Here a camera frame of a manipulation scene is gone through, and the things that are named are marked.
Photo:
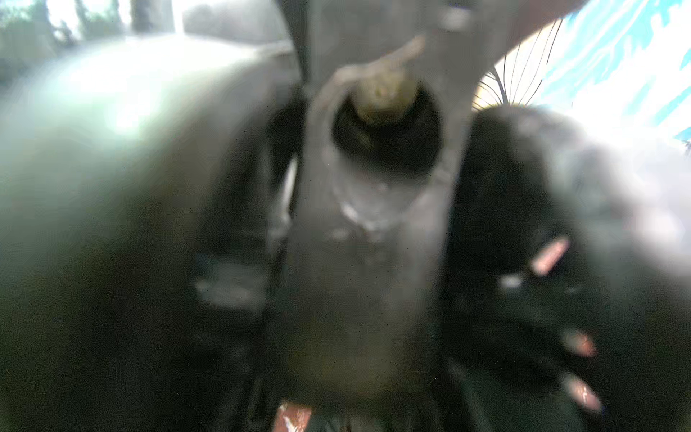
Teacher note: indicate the black ribbed hard-shell suitcase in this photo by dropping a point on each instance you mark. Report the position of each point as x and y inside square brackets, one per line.
[210, 209]

